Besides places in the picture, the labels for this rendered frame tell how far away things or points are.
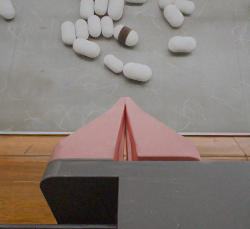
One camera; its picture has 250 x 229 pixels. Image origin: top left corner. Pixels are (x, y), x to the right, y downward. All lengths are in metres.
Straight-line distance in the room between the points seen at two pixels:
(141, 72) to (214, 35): 0.13
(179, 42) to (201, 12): 0.08
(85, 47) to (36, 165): 0.16
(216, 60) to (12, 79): 0.29
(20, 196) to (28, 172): 0.03
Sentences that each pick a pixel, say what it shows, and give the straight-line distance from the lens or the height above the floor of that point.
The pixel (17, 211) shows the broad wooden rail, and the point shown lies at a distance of 0.25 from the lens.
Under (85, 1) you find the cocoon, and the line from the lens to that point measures 0.30.
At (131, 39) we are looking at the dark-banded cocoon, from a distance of 0.26.
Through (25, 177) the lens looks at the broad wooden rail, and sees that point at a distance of 0.24.
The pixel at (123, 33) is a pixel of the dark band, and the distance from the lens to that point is 0.26.
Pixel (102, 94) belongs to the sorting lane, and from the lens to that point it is 0.25.
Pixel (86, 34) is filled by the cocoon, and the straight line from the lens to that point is 0.28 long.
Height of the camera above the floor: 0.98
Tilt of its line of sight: 76 degrees down
